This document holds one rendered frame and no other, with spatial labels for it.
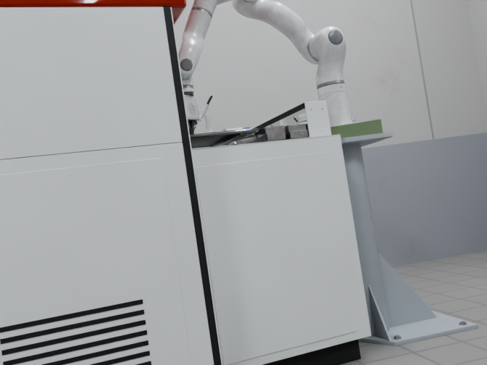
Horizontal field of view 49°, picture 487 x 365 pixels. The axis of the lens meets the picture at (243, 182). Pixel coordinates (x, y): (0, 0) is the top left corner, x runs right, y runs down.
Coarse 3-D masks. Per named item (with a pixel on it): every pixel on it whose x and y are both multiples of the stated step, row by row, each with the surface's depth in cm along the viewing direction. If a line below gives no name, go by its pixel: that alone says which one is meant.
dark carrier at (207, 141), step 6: (192, 138) 205; (198, 138) 208; (204, 138) 211; (210, 138) 213; (216, 138) 216; (222, 138) 219; (234, 138) 224; (192, 144) 223; (198, 144) 226; (204, 144) 229; (210, 144) 232; (222, 144) 239
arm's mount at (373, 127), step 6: (372, 120) 217; (378, 120) 218; (336, 126) 214; (342, 126) 214; (348, 126) 215; (354, 126) 215; (360, 126) 216; (366, 126) 216; (372, 126) 217; (378, 126) 217; (336, 132) 214; (342, 132) 214; (348, 132) 215; (354, 132) 215; (360, 132) 216; (366, 132) 216; (372, 132) 217; (378, 132) 217
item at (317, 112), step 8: (304, 104) 200; (312, 104) 201; (320, 104) 202; (312, 112) 200; (320, 112) 202; (312, 120) 200; (320, 120) 201; (328, 120) 202; (312, 128) 200; (320, 128) 201; (328, 128) 202; (312, 136) 199
